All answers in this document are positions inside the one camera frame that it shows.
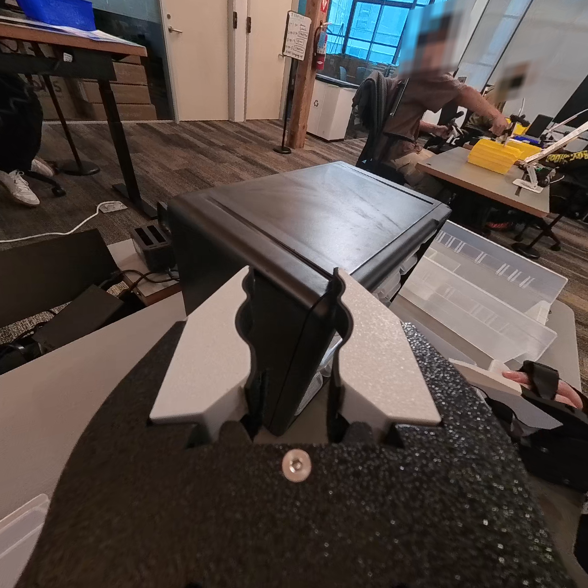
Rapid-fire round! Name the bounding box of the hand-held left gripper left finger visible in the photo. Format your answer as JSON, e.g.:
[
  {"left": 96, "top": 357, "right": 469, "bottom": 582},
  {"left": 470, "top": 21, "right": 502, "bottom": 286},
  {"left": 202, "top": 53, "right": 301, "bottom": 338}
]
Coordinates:
[{"left": 147, "top": 266, "right": 258, "bottom": 441}]

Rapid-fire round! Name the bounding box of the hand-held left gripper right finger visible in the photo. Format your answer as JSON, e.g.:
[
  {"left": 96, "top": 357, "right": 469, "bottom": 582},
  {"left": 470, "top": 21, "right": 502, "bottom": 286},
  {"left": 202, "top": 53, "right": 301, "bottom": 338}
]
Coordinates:
[{"left": 330, "top": 267, "right": 443, "bottom": 441}]

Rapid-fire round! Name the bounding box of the large clear plastic bin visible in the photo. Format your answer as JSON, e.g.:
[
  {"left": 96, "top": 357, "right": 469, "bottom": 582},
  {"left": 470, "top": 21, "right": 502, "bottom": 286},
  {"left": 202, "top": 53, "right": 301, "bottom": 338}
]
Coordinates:
[{"left": 390, "top": 220, "right": 569, "bottom": 374}]

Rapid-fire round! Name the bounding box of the black drawer cabinet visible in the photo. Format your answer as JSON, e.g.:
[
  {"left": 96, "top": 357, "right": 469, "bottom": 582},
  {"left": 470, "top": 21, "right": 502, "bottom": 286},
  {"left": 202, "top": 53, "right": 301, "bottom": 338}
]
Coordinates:
[{"left": 165, "top": 160, "right": 454, "bottom": 437}]

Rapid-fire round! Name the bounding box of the person's right hand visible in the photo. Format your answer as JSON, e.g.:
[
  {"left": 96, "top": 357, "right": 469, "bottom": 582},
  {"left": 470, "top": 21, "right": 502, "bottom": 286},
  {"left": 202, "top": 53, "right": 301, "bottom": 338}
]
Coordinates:
[{"left": 502, "top": 370, "right": 585, "bottom": 410}]

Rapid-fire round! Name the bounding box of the black battery charger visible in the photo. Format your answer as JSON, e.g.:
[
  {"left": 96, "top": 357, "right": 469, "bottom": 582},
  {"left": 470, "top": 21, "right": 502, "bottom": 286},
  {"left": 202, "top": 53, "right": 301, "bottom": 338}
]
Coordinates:
[{"left": 131, "top": 220, "right": 177, "bottom": 272}]

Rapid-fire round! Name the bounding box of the black flat box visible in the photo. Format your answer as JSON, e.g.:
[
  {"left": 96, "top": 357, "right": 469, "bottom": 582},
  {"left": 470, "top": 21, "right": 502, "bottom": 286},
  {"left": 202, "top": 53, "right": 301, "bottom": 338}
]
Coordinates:
[{"left": 32, "top": 284, "right": 127, "bottom": 352}]

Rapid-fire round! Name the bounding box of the black flat panel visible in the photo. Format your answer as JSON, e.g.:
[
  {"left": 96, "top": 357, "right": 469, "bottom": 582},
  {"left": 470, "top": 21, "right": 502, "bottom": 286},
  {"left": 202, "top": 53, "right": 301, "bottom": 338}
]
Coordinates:
[{"left": 0, "top": 228, "right": 118, "bottom": 328}]

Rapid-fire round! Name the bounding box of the grey top desk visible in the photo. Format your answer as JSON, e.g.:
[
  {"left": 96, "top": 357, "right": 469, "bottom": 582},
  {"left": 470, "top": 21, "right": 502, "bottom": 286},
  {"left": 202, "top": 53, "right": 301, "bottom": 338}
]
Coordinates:
[{"left": 416, "top": 146, "right": 563, "bottom": 251}]

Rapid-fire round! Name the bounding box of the black round base stand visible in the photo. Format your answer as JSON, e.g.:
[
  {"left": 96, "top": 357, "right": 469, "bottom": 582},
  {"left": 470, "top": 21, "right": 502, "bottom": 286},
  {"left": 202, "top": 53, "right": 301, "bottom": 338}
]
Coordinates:
[{"left": 53, "top": 110, "right": 101, "bottom": 176}]

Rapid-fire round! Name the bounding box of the stack of yellow bins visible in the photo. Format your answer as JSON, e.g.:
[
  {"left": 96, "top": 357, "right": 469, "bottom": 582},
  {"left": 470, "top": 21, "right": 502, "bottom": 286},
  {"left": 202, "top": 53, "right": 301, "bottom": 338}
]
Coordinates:
[{"left": 468, "top": 139, "right": 543, "bottom": 176}]

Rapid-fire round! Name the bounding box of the black chair wheel base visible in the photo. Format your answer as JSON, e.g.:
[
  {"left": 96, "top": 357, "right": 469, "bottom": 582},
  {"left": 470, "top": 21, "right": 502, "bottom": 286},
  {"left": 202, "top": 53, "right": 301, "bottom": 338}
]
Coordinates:
[{"left": 25, "top": 170, "right": 66, "bottom": 197}]

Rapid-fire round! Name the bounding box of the small clear container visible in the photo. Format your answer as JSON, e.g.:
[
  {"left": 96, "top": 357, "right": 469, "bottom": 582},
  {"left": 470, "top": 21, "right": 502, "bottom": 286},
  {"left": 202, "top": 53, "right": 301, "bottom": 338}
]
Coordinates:
[{"left": 0, "top": 493, "right": 50, "bottom": 588}]

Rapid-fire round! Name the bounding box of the office chair with grey jacket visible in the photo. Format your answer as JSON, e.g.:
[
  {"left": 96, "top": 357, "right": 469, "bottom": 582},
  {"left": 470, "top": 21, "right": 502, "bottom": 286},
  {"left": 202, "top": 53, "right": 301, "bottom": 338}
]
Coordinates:
[{"left": 353, "top": 71, "right": 405, "bottom": 180}]

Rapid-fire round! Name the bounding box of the white recycling bin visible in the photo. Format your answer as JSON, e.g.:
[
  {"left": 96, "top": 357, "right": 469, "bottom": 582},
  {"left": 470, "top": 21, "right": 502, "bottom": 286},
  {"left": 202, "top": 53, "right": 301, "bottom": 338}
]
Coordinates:
[{"left": 305, "top": 78, "right": 358, "bottom": 142}]

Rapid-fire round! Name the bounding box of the slanted white board stand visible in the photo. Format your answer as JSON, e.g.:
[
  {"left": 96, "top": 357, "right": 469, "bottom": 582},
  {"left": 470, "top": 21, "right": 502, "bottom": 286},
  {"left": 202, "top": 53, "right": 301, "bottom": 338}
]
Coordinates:
[{"left": 512, "top": 120, "right": 588, "bottom": 196}]

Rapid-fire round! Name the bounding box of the stack of cardboard boxes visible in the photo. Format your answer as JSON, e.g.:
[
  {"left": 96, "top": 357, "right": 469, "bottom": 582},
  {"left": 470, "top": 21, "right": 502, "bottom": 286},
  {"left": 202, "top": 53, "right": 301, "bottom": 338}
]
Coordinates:
[{"left": 39, "top": 53, "right": 159, "bottom": 121}]

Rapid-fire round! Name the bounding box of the wooden pillar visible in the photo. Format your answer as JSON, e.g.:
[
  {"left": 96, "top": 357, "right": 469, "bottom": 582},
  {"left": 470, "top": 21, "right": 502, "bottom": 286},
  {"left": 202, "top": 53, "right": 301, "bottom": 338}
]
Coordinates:
[{"left": 287, "top": 0, "right": 328, "bottom": 150}]

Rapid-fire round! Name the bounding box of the dark laptop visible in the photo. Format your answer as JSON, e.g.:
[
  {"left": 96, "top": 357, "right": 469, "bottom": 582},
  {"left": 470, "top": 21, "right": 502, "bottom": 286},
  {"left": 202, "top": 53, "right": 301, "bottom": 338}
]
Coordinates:
[{"left": 525, "top": 113, "right": 555, "bottom": 138}]

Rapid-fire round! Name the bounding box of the white door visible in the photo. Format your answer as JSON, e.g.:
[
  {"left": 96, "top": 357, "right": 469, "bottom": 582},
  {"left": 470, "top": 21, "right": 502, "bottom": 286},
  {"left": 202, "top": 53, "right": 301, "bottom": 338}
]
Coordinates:
[
  {"left": 234, "top": 0, "right": 295, "bottom": 121},
  {"left": 160, "top": 0, "right": 230, "bottom": 122}
]

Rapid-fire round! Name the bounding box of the black monitor screen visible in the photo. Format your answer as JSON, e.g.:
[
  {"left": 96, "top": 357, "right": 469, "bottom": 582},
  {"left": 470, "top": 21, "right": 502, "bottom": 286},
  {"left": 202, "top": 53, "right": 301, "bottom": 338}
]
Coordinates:
[{"left": 553, "top": 87, "right": 588, "bottom": 136}]

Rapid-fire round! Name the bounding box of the red fire extinguisher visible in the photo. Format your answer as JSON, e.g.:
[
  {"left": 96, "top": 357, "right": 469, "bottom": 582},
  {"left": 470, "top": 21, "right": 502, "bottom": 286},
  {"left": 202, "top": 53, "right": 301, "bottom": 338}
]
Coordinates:
[{"left": 315, "top": 22, "right": 330, "bottom": 72}]

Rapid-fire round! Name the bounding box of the whiteboard sign stand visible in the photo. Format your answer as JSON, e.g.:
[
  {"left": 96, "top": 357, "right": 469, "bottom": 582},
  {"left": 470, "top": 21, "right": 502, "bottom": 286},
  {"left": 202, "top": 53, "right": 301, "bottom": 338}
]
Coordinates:
[{"left": 273, "top": 10, "right": 313, "bottom": 155}]

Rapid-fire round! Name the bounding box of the wooden edged desk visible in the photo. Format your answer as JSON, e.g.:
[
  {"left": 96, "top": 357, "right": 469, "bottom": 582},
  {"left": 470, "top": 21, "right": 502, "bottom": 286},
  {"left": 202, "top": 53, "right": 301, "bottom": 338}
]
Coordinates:
[{"left": 0, "top": 16, "right": 159, "bottom": 219}]

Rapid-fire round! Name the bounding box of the small blue bin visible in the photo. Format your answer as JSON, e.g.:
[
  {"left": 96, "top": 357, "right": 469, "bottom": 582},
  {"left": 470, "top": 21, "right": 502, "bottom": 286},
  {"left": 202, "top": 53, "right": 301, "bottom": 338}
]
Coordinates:
[{"left": 18, "top": 0, "right": 96, "bottom": 30}]

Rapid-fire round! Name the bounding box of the black cable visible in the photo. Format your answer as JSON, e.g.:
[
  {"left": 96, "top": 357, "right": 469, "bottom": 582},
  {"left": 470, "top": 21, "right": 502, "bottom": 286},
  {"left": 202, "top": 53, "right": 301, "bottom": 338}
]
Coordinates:
[{"left": 103, "top": 269, "right": 182, "bottom": 295}]

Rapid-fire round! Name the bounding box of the white floor cable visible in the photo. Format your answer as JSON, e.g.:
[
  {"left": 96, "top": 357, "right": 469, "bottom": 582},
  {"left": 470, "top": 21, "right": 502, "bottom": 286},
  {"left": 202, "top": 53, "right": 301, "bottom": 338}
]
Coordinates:
[{"left": 0, "top": 204, "right": 102, "bottom": 244}]

